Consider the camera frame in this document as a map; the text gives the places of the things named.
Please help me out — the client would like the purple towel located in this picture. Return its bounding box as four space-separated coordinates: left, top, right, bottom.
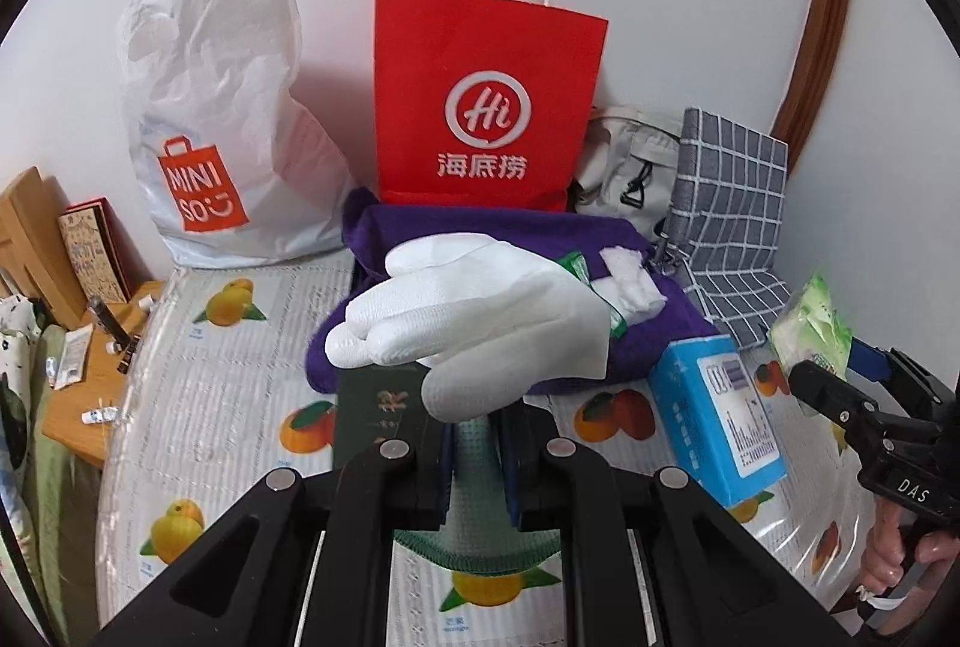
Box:
306 188 725 397

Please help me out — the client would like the blue tissue box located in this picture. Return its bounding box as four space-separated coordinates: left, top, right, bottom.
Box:
649 336 788 507

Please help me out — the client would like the white flat packet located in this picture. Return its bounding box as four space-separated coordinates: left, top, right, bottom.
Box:
49 326 95 389

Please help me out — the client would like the green bed sheet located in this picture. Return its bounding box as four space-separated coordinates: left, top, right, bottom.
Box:
21 324 102 625

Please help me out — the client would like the white flower print cloth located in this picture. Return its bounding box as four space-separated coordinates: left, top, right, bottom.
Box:
0 294 47 468

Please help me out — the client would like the wooden headboard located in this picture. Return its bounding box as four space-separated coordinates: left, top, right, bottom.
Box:
0 167 87 329

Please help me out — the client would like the person's right hand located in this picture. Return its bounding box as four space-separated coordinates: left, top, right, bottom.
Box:
859 518 960 618

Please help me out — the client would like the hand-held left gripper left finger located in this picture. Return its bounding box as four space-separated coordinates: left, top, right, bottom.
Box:
90 418 455 647

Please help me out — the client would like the white glove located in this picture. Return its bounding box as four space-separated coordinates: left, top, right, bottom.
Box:
322 234 612 424

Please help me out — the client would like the small dark bottle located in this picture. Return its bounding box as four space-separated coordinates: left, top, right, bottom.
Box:
86 296 141 359

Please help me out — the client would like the beige fabric bag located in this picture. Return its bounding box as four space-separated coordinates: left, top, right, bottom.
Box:
574 107 683 235

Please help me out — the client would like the wooden nightstand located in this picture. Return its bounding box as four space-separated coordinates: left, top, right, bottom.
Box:
41 281 166 468

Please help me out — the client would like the green wet wipes packet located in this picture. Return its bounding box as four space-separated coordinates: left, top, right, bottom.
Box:
766 272 852 379

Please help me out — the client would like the brown patterned book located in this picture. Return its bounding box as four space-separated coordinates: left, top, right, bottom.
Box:
58 197 132 307

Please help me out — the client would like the red paper bag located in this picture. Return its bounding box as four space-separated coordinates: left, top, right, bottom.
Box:
373 0 610 213

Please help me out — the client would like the bronze tin box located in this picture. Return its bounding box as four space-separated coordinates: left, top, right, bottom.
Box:
334 363 451 468

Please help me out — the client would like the wooden door frame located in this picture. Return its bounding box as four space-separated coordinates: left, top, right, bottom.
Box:
772 0 856 160

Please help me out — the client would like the green striped white packet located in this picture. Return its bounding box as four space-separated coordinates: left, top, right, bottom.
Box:
559 251 629 339

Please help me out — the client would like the white plastic shopping bag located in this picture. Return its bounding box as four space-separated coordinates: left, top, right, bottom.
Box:
118 0 361 269

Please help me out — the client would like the white sponge block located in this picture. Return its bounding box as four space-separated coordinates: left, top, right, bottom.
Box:
609 270 667 319

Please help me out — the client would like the mint green cloth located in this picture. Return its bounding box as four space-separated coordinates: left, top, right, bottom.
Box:
394 422 563 573

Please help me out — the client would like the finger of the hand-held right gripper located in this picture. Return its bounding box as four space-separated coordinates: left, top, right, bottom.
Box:
787 360 890 439
847 338 955 409

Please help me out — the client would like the grey checked cloth bag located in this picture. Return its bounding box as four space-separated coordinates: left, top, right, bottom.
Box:
664 107 792 348

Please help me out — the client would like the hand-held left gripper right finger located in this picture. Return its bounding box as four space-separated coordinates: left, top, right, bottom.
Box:
501 418 860 647

